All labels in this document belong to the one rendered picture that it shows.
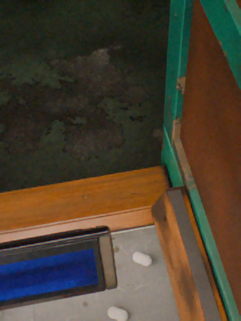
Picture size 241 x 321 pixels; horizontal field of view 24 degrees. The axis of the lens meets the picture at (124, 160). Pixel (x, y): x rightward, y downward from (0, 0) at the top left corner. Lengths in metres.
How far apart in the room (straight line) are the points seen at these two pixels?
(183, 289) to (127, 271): 0.15
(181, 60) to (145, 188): 0.30
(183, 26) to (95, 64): 1.61
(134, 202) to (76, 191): 0.11
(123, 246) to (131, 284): 0.08
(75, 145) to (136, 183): 1.07
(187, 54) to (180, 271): 0.34
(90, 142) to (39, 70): 0.45
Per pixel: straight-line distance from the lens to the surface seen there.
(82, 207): 1.06
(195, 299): 0.88
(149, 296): 1.00
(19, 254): 0.63
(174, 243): 0.93
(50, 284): 0.66
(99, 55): 2.48
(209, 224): 0.92
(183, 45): 0.86
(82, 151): 2.12
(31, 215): 1.07
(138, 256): 1.01
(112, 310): 0.97
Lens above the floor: 1.66
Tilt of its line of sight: 53 degrees down
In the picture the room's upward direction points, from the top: 1 degrees counter-clockwise
